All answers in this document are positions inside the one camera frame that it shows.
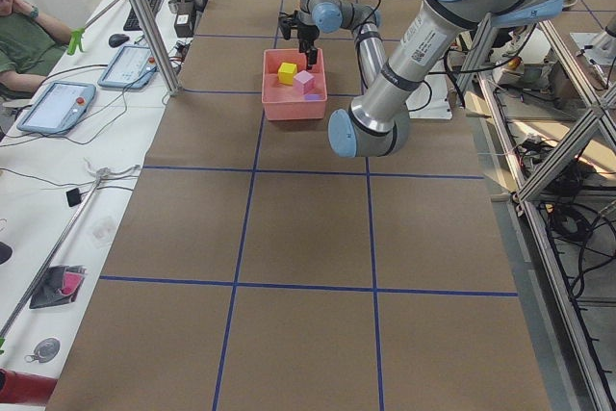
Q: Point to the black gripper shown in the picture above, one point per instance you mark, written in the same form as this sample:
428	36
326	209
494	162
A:
306	37

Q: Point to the pink foam block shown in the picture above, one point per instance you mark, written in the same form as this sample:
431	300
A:
303	82

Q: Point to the yellow foam block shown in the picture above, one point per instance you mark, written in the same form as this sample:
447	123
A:
286	73

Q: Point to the purple foam block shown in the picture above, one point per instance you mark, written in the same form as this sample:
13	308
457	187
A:
312	97

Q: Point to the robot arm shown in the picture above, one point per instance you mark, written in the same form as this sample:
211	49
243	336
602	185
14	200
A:
377	122

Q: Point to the pink plastic bin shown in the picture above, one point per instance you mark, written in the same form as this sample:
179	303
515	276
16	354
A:
283	102

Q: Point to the black power adapter box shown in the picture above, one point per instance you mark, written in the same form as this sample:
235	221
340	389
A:
185	17

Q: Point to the far teach pendant tablet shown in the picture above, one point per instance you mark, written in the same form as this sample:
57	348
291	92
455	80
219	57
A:
131	68

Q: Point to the teach pendant tablet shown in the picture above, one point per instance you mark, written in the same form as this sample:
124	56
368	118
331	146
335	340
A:
131	68
58	109

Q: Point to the black computer mouse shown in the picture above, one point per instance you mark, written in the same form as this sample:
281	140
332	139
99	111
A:
115	40

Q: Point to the green clamp tool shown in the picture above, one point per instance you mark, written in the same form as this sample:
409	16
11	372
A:
75	43

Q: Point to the aluminium rod on table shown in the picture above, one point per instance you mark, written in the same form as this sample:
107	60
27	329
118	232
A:
100	175

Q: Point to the near teach pendant tablet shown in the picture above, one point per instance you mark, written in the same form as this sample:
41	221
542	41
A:
58	109

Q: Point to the person in green shirt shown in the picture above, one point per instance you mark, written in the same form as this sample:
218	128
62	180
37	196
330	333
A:
32	42

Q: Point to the grey pink pouch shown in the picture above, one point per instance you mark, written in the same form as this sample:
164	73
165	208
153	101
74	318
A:
59	286

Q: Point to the round metal lid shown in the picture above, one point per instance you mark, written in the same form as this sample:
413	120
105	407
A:
45	351

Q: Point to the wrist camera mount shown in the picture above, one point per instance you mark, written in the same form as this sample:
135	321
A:
287	22

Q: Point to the white camera stand pillar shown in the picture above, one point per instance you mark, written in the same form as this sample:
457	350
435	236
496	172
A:
431	100

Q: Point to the aluminium frame post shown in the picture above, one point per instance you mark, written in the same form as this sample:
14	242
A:
156	44

